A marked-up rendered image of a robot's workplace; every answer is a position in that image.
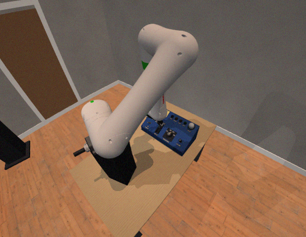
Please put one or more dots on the blue control panel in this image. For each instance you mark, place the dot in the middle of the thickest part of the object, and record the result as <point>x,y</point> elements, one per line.
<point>177,133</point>

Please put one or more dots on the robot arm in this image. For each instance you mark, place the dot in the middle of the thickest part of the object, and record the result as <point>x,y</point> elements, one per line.
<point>166,54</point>

